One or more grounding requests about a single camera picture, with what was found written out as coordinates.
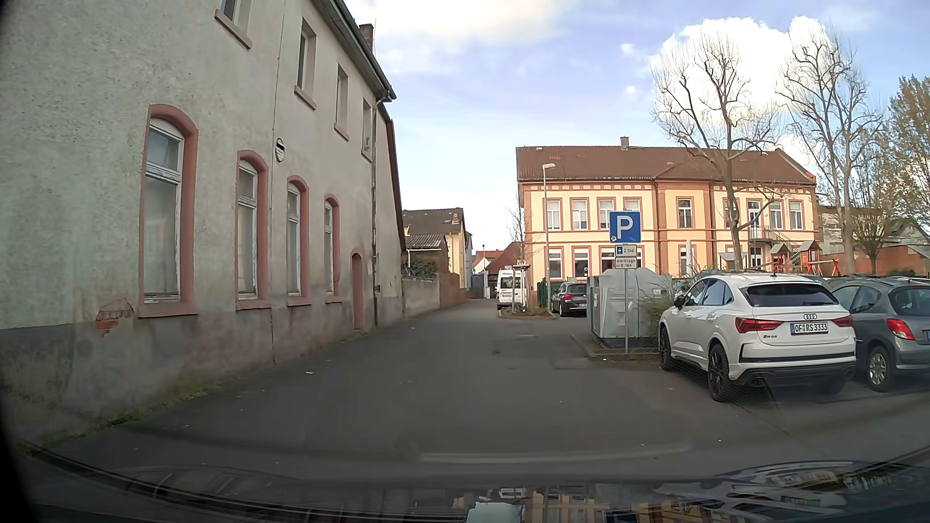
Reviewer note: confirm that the yellow building with dark roof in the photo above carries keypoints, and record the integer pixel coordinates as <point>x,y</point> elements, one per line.
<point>443,236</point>

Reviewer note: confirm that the white van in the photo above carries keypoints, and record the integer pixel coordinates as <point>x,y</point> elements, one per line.
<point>511,287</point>

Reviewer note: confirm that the kerbed traffic island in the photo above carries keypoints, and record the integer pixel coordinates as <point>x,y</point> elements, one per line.
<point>617,351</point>
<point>527,314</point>

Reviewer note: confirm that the dark car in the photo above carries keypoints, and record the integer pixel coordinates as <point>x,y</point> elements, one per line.
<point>570,298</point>

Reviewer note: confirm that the grey asphalt road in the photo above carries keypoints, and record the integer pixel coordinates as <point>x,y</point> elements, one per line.
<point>465,378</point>

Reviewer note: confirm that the blue parking sign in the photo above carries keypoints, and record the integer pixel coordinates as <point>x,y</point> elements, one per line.
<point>625,240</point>

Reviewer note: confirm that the grey recycling container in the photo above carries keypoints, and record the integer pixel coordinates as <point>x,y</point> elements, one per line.
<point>625,305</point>

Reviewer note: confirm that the orange building with brown roof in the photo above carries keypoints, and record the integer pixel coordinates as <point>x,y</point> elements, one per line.
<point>654,210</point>

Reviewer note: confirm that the car's own bonnet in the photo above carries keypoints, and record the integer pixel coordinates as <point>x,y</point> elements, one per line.
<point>465,494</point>

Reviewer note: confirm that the grey plastered building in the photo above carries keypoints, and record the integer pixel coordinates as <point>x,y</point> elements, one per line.
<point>218,181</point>

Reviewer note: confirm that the bare tree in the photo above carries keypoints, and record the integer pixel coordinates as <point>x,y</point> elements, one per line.
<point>872,218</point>
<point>835,131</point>
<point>726,145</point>

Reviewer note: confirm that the white car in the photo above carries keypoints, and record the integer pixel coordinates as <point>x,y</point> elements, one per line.
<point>759,330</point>

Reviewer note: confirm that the red playground structure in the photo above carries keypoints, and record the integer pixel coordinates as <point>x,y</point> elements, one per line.
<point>792,258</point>

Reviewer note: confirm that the grey car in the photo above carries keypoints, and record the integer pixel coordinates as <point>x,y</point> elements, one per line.
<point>890,323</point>

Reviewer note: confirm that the red brick building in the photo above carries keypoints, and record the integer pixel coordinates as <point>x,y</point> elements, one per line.
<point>897,250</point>

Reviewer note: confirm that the tree with light leaves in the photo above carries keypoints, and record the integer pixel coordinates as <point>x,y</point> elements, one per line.
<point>914,145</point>

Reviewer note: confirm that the grey wall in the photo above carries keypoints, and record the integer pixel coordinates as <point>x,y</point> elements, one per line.
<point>421,294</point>

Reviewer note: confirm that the lamp post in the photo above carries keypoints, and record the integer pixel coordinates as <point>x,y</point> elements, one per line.
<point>546,225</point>

